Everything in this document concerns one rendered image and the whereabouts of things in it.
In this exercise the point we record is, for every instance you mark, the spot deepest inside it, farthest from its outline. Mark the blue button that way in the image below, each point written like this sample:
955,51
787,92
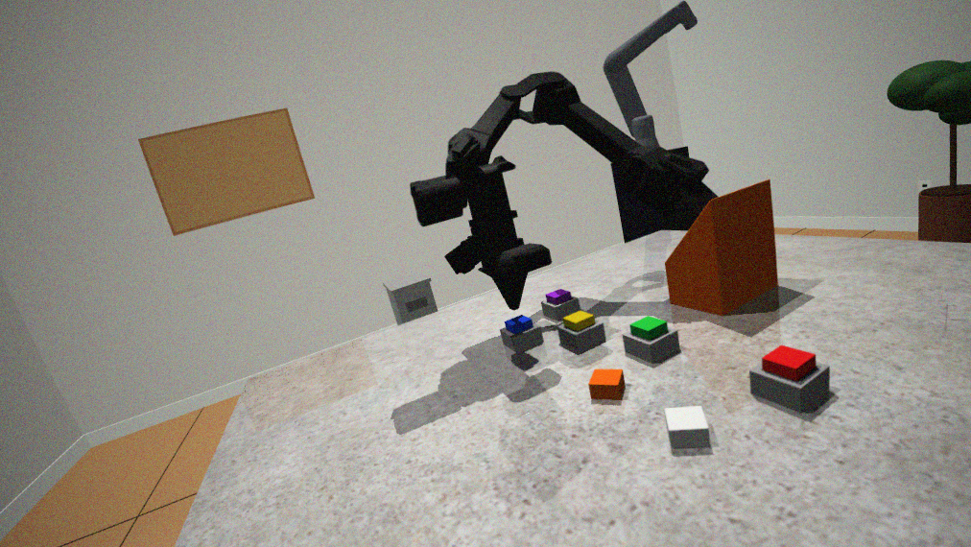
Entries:
521,333

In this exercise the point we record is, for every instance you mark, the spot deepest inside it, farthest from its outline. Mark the red button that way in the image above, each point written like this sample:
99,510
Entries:
791,378

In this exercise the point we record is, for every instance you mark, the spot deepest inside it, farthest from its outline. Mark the yellow button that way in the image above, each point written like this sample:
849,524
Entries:
580,330

